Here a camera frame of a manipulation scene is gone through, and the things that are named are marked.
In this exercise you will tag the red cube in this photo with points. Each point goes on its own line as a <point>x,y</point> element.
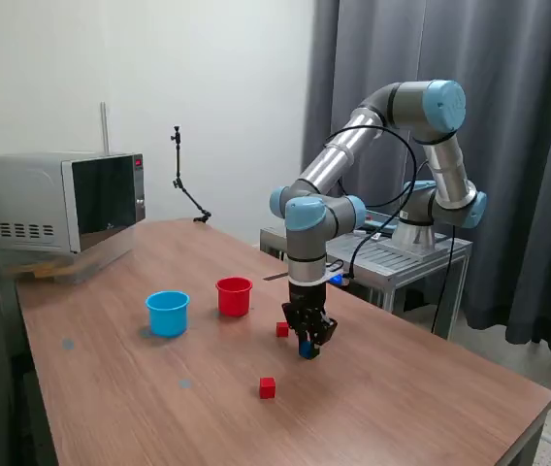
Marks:
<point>281,331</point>
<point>267,388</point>

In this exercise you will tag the silver microwave oven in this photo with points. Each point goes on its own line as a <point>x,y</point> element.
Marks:
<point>23,194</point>

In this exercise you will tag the tan wood boards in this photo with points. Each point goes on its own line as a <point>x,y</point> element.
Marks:
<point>33,271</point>

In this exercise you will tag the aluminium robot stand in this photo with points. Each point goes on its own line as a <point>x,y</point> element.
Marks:
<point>401,262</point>

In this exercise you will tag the thin metal strip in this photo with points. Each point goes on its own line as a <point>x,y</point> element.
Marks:
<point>275,277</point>

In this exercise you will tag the teal teach pendant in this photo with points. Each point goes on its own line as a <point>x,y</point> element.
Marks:
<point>382,217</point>

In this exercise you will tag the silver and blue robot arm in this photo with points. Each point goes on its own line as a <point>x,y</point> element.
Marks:
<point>333,160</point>

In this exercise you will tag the red plastic cup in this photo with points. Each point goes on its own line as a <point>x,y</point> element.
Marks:
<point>233,303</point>

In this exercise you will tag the blue plastic cup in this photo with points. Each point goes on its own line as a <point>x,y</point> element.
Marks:
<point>166,320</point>

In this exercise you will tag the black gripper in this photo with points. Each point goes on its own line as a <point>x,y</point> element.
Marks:
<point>307,298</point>

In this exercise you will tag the small white code tag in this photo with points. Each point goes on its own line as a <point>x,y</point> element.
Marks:
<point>376,236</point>

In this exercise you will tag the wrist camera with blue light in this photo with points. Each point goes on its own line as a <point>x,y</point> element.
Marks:
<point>337,279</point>

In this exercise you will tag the blue cube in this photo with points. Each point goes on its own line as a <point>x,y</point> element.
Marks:
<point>306,347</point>

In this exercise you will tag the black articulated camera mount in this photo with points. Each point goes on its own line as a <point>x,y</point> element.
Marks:
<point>178,155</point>

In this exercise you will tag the grey curtain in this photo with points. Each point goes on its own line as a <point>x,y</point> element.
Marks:
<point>498,48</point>

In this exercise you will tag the thin metal pole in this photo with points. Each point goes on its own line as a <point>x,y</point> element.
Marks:
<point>103,126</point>

